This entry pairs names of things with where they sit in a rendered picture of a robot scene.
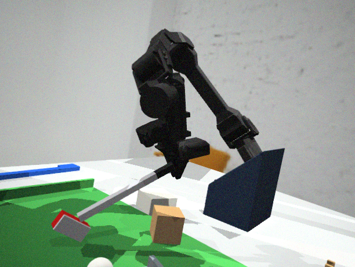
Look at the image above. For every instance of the green putting mat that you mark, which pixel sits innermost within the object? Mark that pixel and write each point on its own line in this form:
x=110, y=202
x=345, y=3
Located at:
x=119, y=233

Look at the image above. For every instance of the white golf ball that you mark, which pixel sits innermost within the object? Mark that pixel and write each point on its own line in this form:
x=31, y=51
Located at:
x=100, y=262

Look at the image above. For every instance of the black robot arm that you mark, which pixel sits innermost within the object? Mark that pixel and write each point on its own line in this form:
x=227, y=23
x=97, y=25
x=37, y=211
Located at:
x=160, y=95

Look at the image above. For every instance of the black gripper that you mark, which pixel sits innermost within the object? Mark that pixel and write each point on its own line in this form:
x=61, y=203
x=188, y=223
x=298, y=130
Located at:
x=181, y=150

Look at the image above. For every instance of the brown cube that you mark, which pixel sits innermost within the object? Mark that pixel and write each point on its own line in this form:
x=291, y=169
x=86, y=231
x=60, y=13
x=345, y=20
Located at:
x=167, y=225

